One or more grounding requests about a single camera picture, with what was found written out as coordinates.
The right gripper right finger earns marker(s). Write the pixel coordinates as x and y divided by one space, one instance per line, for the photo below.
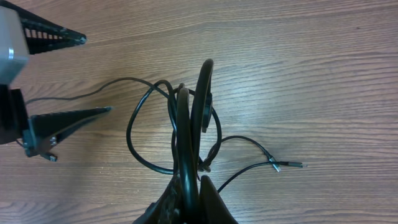
212 208

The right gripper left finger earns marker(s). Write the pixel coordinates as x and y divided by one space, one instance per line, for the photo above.
167 210

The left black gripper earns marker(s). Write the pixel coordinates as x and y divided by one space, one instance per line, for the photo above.
40 133

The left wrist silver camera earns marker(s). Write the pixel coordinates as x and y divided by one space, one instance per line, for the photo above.
14 50

